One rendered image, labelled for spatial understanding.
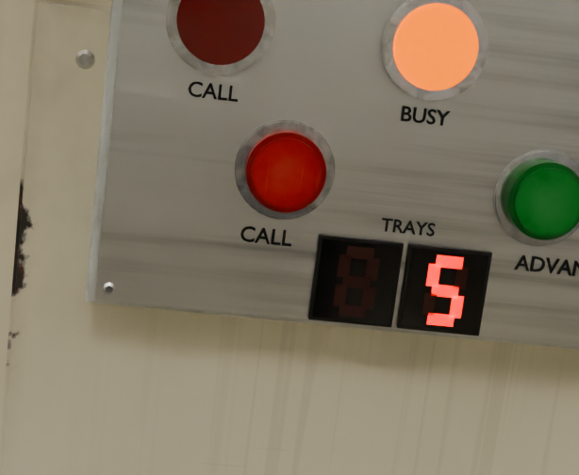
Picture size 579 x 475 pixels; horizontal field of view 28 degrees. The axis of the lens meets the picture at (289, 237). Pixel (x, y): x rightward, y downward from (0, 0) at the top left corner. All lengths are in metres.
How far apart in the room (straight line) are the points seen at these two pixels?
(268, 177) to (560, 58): 0.12
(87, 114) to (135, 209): 0.05
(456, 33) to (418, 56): 0.02
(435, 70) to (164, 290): 0.13
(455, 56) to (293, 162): 0.07
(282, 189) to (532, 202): 0.09
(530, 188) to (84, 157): 0.17
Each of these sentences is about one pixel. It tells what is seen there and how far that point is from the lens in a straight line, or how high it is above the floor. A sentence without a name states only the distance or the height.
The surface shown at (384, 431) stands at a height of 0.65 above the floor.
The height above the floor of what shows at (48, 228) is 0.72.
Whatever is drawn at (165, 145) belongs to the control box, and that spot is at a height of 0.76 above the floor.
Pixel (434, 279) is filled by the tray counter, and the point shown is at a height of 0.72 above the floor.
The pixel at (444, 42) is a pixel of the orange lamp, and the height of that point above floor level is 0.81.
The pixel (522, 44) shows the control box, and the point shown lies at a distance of 0.45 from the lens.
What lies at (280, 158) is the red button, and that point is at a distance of 0.43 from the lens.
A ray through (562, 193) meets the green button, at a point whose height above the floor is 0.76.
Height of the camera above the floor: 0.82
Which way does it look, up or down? 12 degrees down
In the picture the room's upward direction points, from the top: 7 degrees clockwise
